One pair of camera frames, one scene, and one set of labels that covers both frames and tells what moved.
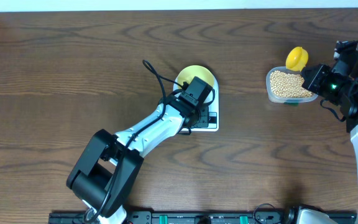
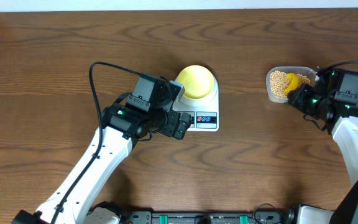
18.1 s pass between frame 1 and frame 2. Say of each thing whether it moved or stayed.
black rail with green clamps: stayed
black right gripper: moved
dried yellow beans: stayed
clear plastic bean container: stayed
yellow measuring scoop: moved
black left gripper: moved
